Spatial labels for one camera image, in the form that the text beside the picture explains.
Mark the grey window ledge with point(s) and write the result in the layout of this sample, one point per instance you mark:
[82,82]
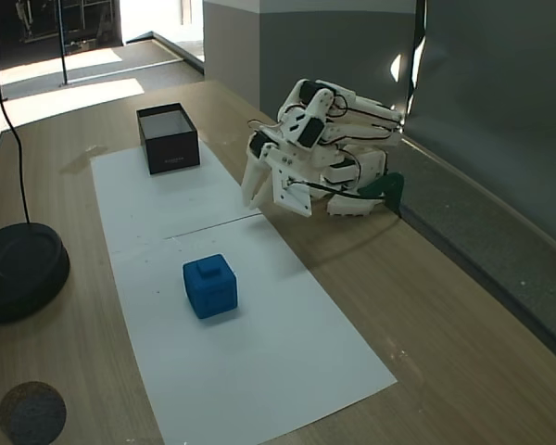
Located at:
[482,241]

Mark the round dark table grommet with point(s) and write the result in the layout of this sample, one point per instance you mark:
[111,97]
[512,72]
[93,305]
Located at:
[32,413]

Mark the green table clamp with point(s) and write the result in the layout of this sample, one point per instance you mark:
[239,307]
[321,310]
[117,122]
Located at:
[383,187]

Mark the black round stand base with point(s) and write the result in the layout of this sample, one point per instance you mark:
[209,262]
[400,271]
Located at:
[21,273]

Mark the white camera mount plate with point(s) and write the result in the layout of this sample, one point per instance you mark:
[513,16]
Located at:
[293,192]

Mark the black thin pole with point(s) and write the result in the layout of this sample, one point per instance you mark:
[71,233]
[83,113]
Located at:
[63,41]

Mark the blue cube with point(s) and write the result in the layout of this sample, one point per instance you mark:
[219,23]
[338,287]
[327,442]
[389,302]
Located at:
[210,287]

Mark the dark brown open box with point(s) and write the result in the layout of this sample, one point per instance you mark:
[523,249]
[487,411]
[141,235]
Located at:
[169,146]

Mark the white paper sheet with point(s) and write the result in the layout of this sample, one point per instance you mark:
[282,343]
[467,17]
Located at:
[167,199]
[241,352]

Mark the dark grey window sheet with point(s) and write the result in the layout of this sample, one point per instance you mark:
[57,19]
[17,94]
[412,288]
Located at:
[500,92]

